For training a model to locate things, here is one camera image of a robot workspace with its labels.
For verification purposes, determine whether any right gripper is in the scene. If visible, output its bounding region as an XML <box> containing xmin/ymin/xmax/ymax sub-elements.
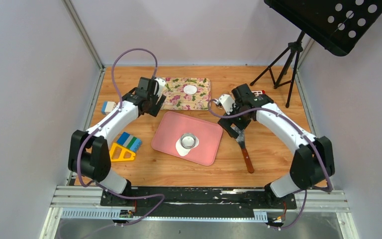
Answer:
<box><xmin>217</xmin><ymin>104</ymin><xmax>251</xmax><ymax>139</ymax></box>

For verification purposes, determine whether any floral cutting mat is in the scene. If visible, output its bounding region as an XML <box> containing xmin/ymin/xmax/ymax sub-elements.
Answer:
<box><xmin>162</xmin><ymin>77</ymin><xmax>211</xmax><ymax>111</ymax></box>

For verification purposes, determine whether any pink plastic tray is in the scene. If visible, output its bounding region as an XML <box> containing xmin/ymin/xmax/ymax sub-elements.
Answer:
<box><xmin>151</xmin><ymin>112</ymin><xmax>223</xmax><ymax>166</ymax></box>

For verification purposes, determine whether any white dough ball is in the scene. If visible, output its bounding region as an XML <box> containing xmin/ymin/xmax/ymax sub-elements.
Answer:
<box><xmin>175</xmin><ymin>135</ymin><xmax>199</xmax><ymax>157</ymax></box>

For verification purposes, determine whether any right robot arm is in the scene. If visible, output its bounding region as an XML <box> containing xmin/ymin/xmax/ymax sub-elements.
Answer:
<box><xmin>210</xmin><ymin>84</ymin><xmax>335</xmax><ymax>208</ymax></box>

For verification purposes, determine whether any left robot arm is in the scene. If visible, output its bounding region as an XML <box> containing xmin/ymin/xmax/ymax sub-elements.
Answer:
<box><xmin>68</xmin><ymin>77</ymin><xmax>166</xmax><ymax>206</ymax></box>

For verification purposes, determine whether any flat white dough wrapper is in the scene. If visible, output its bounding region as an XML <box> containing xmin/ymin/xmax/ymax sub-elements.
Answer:
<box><xmin>183</xmin><ymin>85</ymin><xmax>198</xmax><ymax>95</ymax></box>

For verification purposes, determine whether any red grid box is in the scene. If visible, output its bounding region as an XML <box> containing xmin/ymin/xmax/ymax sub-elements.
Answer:
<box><xmin>252</xmin><ymin>90</ymin><xmax>265</xmax><ymax>97</ymax></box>

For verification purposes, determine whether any small blue white card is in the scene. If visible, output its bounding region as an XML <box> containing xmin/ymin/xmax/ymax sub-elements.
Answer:
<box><xmin>101</xmin><ymin>101</ymin><xmax>117</xmax><ymax>115</ymax></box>

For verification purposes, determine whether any blue green toy brick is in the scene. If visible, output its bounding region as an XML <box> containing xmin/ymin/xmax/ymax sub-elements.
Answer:
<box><xmin>116</xmin><ymin>132</ymin><xmax>142</xmax><ymax>152</ymax></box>

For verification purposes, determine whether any yellow triangular toy block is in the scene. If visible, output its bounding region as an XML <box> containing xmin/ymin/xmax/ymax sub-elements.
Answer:
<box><xmin>109</xmin><ymin>142</ymin><xmax>136</xmax><ymax>162</ymax></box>

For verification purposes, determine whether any black music stand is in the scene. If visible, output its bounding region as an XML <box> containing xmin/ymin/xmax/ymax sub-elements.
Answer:
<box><xmin>250</xmin><ymin>0</ymin><xmax>382</xmax><ymax>89</ymax></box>

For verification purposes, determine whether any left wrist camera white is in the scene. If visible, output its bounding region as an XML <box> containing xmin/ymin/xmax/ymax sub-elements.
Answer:
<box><xmin>154</xmin><ymin>78</ymin><xmax>166</xmax><ymax>98</ymax></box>

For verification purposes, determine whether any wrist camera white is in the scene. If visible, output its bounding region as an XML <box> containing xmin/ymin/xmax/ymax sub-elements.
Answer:
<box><xmin>154</xmin><ymin>78</ymin><xmax>166</xmax><ymax>98</ymax></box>
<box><xmin>218</xmin><ymin>94</ymin><xmax>235</xmax><ymax>115</ymax></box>

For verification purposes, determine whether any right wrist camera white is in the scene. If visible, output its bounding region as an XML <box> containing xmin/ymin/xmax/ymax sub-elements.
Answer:
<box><xmin>218</xmin><ymin>94</ymin><xmax>235</xmax><ymax>115</ymax></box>

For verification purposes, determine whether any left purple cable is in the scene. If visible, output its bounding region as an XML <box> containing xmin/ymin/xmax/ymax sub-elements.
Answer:
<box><xmin>57</xmin><ymin>48</ymin><xmax>166</xmax><ymax>239</ymax></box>

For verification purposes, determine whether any purple cable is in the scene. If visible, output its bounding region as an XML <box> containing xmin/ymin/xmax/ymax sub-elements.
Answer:
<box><xmin>57</xmin><ymin>48</ymin><xmax>166</xmax><ymax>239</ymax></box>
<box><xmin>207</xmin><ymin>99</ymin><xmax>333</xmax><ymax>231</ymax></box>

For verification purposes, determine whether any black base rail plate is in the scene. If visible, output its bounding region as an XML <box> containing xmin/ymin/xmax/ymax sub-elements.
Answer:
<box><xmin>100</xmin><ymin>186</ymin><xmax>297</xmax><ymax>218</ymax></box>

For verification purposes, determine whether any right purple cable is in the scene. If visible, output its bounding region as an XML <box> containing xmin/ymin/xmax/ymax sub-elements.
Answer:
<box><xmin>207</xmin><ymin>99</ymin><xmax>333</xmax><ymax>231</ymax></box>

